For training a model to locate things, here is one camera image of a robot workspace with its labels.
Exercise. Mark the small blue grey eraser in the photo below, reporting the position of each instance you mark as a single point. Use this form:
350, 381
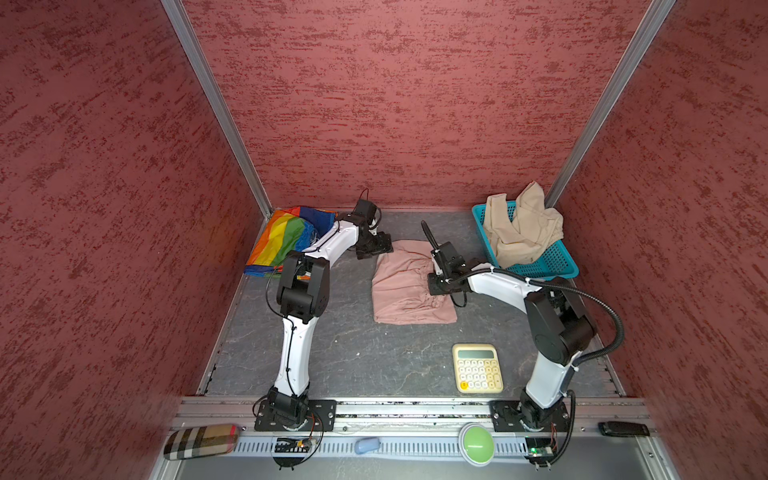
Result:
367, 445

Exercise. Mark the aluminium front rail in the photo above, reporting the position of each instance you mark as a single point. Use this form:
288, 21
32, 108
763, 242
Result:
423, 429

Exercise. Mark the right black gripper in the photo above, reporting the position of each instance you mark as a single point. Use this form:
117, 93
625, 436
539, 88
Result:
435, 289

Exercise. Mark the rainbow striped shorts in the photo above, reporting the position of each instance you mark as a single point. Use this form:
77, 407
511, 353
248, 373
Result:
291, 229

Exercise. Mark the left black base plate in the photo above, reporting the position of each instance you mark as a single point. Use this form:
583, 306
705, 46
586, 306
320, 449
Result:
317, 415

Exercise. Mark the left small circuit board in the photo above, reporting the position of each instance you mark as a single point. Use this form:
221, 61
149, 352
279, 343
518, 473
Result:
291, 452

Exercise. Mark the teal plastic basket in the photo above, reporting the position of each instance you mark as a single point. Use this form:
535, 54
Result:
556, 261

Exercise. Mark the black remote device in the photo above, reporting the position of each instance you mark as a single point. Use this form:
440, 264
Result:
622, 429

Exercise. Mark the left aluminium corner post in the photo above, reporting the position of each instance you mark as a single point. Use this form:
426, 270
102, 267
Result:
184, 31

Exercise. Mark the right aluminium corner post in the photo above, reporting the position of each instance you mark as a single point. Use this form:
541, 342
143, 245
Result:
647, 29

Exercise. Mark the cream yellow calculator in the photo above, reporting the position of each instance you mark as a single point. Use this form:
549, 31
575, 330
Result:
477, 369

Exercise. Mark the pink shorts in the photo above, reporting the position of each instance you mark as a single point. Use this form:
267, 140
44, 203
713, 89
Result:
400, 292

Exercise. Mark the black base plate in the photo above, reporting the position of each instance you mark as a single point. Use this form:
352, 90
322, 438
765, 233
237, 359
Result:
317, 415
504, 415

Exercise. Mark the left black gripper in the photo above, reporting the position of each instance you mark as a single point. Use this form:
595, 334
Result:
383, 246

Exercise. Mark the green round push button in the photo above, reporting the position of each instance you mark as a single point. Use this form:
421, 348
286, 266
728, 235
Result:
476, 445

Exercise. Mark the small circuit board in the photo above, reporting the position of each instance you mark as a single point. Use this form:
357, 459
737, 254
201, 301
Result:
291, 452
540, 451

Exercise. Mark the beige shorts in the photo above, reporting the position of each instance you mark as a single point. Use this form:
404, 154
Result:
523, 238

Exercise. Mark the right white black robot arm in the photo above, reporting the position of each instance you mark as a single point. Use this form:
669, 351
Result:
559, 328

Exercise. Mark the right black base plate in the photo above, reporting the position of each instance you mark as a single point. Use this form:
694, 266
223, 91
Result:
504, 415

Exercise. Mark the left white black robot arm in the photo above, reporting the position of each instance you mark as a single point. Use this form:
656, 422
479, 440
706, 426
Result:
303, 293

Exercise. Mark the right small circuit board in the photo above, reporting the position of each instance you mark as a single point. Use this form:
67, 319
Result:
540, 451

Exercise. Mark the plaid glasses case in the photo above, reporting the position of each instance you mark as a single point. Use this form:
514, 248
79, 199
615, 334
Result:
200, 442

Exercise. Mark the aluminium corner post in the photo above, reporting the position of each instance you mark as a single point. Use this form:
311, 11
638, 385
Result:
184, 31
647, 29

